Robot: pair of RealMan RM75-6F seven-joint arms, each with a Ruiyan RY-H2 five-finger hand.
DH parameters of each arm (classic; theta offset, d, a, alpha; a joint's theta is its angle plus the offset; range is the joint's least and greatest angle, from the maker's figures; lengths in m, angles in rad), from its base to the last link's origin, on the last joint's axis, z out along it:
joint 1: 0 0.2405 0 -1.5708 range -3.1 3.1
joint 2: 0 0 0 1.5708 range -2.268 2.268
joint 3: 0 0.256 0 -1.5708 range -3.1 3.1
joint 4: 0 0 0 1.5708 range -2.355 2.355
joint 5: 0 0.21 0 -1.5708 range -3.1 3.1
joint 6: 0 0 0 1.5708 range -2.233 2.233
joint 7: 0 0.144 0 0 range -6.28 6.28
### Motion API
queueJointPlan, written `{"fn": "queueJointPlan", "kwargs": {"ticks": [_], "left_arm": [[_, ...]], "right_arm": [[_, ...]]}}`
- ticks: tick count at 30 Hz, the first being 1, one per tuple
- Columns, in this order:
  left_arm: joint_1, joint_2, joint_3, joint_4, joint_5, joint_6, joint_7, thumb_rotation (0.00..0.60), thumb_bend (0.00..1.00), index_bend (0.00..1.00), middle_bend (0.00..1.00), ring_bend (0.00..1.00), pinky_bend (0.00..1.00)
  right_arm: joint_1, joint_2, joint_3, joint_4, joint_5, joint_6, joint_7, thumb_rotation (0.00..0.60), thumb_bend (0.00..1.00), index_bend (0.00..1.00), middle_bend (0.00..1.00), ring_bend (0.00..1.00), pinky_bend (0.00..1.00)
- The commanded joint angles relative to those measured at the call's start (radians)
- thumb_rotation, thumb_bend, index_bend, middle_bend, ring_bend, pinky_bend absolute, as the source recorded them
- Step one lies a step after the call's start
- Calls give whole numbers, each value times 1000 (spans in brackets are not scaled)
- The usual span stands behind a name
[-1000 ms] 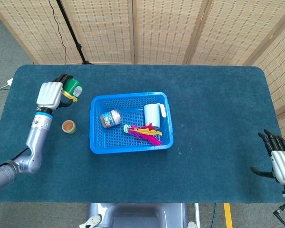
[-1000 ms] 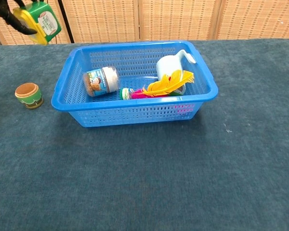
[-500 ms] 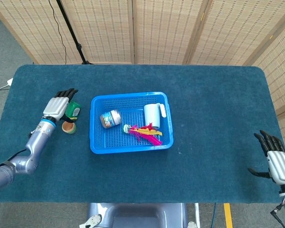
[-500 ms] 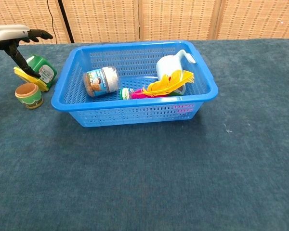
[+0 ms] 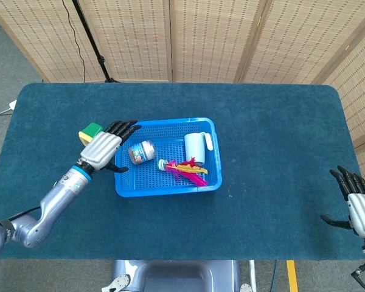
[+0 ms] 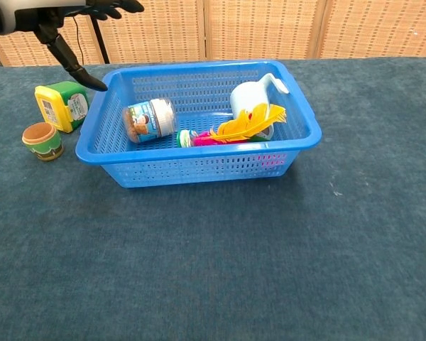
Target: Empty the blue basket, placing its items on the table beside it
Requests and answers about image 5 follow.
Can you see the green box with yellow lid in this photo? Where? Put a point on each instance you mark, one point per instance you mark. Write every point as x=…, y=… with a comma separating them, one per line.
x=91, y=129

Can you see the light blue plastic mug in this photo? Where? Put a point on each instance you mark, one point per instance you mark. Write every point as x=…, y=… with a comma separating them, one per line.
x=195, y=147

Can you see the silver robot torso base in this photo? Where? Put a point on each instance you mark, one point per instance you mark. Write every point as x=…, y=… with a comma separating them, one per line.
x=176, y=273

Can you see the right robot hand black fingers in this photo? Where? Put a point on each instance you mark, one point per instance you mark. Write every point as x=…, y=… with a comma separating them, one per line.
x=363, y=213

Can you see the bamboo folding screen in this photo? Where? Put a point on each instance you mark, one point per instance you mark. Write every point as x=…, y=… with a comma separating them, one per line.
x=134, y=30

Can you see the teal table cloth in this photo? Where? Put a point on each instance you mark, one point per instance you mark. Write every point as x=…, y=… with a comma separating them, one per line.
x=261, y=137

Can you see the colourful feather shuttlecock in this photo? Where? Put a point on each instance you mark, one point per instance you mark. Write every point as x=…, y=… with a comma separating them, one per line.
x=185, y=170

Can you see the yellow floor tape strip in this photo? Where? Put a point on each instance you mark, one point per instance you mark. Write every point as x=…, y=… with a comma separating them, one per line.
x=292, y=276

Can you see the black tripod stand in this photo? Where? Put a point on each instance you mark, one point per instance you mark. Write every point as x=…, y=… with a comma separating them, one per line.
x=92, y=45

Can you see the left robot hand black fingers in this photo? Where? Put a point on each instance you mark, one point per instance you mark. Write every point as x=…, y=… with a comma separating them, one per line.
x=102, y=149

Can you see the glass jar with blue label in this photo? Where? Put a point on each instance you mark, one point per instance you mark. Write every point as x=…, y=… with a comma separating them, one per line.
x=141, y=152

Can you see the blue perforated plastic basket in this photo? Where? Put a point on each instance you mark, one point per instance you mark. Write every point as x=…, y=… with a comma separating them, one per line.
x=170, y=190

